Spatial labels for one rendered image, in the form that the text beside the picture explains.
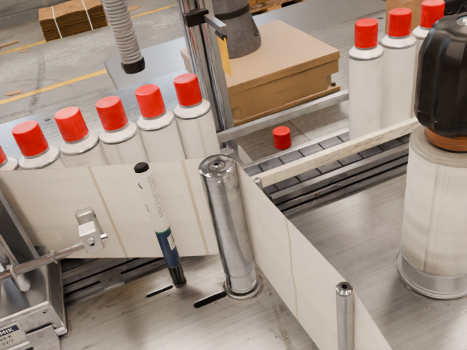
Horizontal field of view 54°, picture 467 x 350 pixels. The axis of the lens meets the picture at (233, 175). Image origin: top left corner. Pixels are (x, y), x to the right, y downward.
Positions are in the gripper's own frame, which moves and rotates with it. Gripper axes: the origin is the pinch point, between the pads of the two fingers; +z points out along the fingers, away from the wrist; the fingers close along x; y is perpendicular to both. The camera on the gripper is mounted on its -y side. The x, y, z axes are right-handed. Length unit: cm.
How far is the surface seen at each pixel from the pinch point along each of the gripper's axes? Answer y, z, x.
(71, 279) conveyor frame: 6, 39, -54
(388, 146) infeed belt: 4.0, 11.3, -8.7
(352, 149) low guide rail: 4.7, 12.7, -16.2
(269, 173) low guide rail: 4.5, 19.0, -29.2
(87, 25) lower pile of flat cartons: -435, 98, 6
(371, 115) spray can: 3.0, 7.2, -14.1
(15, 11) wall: -543, 126, -58
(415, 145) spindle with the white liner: 27.1, 2.7, -30.5
